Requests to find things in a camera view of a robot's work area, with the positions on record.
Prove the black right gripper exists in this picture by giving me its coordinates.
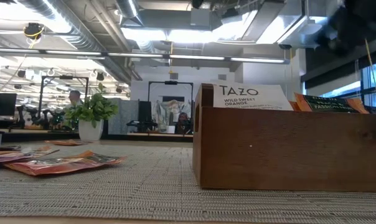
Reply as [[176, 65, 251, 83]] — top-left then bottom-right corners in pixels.
[[316, 6, 367, 56]]

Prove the white orange Tazo tea packet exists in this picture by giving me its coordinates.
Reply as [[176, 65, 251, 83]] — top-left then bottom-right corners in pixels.
[[212, 83, 294, 111]]

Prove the brown wooden tea box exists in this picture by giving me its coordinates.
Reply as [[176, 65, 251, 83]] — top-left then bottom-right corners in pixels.
[[192, 82, 376, 194]]

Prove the grey ceiling box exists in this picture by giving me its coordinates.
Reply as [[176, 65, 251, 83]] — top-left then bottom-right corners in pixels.
[[190, 7, 212, 27]]

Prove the long ceiling light strip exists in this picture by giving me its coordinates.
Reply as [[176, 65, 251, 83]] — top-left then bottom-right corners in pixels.
[[0, 46, 291, 65]]

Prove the person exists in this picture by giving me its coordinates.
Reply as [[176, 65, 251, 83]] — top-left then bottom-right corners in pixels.
[[175, 111, 192, 135], [67, 90, 83, 110]]

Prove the black cabinet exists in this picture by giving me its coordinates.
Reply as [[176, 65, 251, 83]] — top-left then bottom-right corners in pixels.
[[138, 100, 153, 125]]

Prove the grey partition panel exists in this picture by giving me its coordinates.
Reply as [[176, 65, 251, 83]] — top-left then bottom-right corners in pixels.
[[108, 98, 139, 135]]

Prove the green plant in white pot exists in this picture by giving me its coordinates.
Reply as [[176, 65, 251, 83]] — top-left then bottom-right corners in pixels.
[[63, 82, 119, 141]]

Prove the grey woven placemat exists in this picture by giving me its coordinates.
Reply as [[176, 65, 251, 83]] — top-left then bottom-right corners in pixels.
[[0, 140, 376, 224]]

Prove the black computer monitor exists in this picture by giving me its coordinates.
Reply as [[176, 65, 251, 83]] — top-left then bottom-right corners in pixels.
[[0, 92, 17, 118]]

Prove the yellow hanging cable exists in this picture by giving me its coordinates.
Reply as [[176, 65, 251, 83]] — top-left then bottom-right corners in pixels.
[[364, 39, 376, 107]]

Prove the round silver ventilation duct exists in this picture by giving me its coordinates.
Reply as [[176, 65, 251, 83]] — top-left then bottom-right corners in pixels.
[[115, 0, 144, 26]]

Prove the black yellow ceiling cable reel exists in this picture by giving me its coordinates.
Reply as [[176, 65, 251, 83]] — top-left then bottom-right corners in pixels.
[[22, 22, 46, 40]]

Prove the black aluminium table frame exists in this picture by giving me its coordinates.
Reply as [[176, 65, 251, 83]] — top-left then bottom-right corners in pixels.
[[0, 133, 194, 144]]

